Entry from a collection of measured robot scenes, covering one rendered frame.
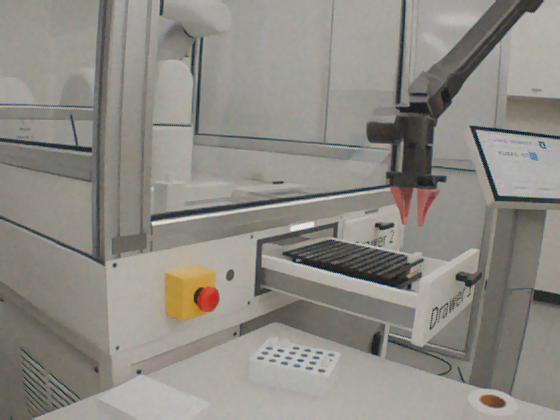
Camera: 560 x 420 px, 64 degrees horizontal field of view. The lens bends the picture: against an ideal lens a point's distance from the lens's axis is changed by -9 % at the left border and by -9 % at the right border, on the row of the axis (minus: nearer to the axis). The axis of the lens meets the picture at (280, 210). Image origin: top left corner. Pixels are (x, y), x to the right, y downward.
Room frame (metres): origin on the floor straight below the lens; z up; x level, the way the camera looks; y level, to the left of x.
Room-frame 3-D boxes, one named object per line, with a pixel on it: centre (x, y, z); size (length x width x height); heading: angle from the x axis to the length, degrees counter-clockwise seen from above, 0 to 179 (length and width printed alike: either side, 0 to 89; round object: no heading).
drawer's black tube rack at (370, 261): (0.92, -0.15, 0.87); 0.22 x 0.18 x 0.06; 53
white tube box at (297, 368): (0.68, -0.04, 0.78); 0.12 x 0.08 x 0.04; 71
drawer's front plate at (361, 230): (1.25, -0.25, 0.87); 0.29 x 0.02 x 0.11; 143
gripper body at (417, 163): (0.90, -0.25, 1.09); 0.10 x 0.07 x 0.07; 51
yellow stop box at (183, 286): (0.72, 0.13, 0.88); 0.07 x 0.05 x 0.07; 143
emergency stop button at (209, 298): (0.70, 0.10, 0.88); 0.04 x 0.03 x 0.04; 143
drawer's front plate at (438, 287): (0.80, -0.31, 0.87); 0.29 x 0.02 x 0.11; 143
